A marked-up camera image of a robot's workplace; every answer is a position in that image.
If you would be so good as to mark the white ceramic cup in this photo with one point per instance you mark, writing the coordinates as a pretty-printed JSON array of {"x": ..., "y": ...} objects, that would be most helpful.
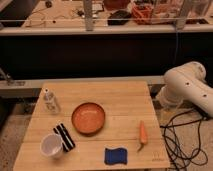
[{"x": 51, "y": 146}]

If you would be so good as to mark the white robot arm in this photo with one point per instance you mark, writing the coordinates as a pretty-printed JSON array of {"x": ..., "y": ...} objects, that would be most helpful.
[{"x": 186, "y": 82}]

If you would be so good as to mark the orange ceramic bowl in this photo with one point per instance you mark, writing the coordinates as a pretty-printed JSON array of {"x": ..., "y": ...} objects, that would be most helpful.
[{"x": 88, "y": 118}]

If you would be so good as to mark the orange carrot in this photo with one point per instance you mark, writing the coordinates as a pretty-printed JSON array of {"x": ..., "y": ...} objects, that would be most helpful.
[{"x": 142, "y": 135}]

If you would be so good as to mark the clear plastic bottle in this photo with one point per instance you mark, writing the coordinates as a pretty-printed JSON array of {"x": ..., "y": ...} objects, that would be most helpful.
[{"x": 51, "y": 101}]

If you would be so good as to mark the black white striped cloth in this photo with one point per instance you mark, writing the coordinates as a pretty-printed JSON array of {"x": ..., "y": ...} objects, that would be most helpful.
[{"x": 67, "y": 142}]

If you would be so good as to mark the black bag on bench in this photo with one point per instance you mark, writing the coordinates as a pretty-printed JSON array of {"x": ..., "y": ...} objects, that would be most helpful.
[{"x": 119, "y": 17}]

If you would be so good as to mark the blue sponge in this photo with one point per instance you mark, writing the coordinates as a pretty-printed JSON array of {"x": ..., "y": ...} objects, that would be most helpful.
[{"x": 115, "y": 156}]

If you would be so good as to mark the orange crate on bench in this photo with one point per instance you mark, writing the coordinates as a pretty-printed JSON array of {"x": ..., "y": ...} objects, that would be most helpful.
[{"x": 141, "y": 15}]

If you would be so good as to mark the grey metal post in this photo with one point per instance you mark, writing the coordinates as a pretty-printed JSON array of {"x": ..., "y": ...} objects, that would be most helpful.
[{"x": 87, "y": 4}]

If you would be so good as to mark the metal clamp on rail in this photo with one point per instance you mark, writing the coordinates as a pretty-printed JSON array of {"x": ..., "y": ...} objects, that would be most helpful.
[{"x": 9, "y": 80}]

